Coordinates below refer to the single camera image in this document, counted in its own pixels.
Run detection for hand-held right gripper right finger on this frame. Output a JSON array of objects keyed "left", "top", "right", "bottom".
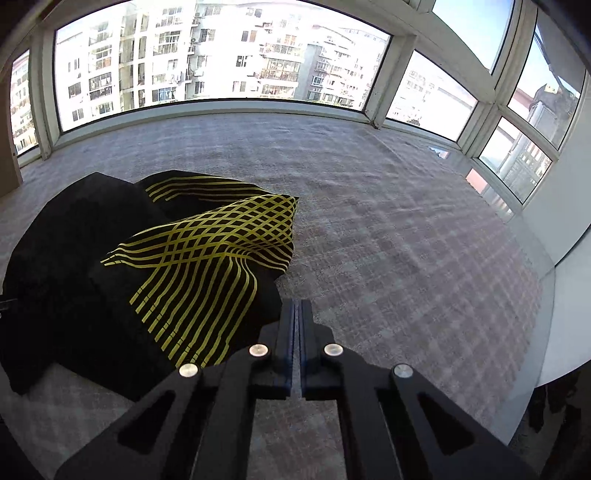
[{"left": 300, "top": 299, "right": 539, "bottom": 480}]

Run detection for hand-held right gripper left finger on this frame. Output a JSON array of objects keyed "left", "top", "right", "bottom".
[{"left": 54, "top": 298, "right": 296, "bottom": 480}]

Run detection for black pants with yellow stripes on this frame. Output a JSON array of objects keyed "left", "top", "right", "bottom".
[{"left": 0, "top": 171, "right": 300, "bottom": 401}]

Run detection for white window frame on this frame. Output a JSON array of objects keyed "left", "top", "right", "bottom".
[{"left": 0, "top": 0, "right": 591, "bottom": 217}]

